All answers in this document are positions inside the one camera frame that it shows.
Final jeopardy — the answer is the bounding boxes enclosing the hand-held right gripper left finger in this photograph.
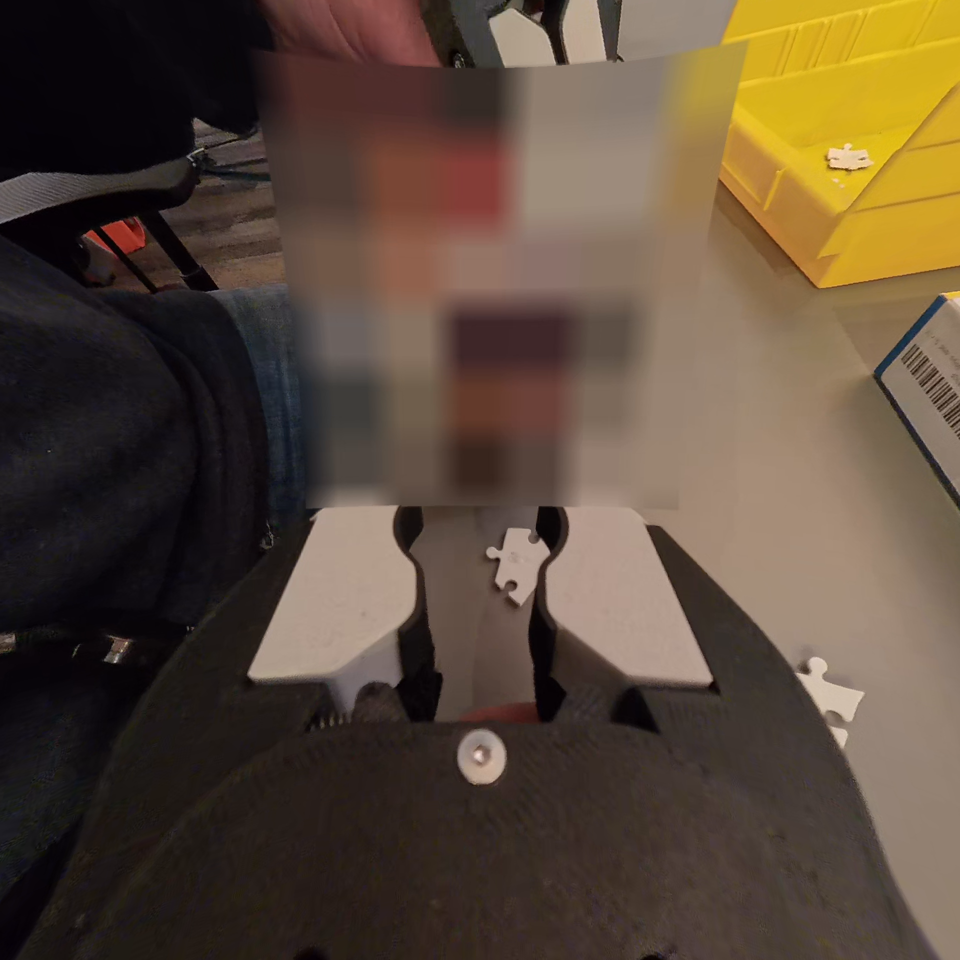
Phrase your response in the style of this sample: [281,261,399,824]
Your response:
[247,506,444,723]

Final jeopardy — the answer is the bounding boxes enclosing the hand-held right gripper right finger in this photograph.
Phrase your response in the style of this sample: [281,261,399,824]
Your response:
[529,506,715,723]

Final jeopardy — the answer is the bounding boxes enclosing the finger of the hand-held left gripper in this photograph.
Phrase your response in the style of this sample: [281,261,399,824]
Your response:
[558,0,609,66]
[486,3,559,70]

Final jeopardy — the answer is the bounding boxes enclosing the squarish white puzzle piece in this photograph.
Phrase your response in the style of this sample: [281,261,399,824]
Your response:
[793,656,867,749]

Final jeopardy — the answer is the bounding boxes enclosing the person's left forearm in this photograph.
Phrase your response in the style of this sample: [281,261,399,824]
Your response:
[0,0,267,181]

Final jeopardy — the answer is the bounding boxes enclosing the blue white puzzle box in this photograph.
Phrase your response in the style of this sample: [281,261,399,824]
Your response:
[872,291,960,513]

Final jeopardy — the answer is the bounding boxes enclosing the person's left hand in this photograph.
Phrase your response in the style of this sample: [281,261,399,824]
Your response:
[255,0,445,69]

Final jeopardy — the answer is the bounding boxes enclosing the person's dark shirt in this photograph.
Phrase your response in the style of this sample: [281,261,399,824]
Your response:
[0,232,275,864]

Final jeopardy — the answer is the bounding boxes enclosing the yellow plastic tray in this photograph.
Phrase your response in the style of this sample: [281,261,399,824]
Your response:
[717,0,960,290]

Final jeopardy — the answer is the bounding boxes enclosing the red box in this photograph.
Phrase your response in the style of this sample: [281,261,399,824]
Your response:
[81,216,147,260]

